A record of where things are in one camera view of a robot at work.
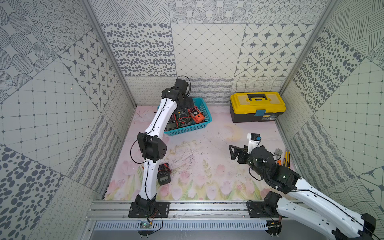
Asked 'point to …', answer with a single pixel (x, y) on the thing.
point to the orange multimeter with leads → (198, 116)
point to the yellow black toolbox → (255, 106)
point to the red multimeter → (172, 123)
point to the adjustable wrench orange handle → (277, 154)
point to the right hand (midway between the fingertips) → (237, 148)
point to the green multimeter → (183, 118)
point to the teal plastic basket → (203, 106)
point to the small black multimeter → (164, 174)
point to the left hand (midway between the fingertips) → (184, 104)
